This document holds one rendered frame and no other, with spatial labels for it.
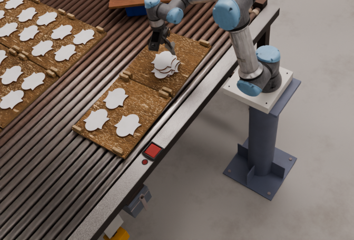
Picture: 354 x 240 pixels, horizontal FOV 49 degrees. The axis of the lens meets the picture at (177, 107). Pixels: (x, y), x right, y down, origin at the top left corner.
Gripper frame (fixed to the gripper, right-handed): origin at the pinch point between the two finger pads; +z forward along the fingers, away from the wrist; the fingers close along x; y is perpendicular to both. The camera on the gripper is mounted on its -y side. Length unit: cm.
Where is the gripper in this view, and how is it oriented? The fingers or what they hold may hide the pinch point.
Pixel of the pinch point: (161, 54)
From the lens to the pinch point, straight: 211.3
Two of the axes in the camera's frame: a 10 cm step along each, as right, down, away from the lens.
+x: -9.3, -2.1, 3.1
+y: 3.5, -7.7, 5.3
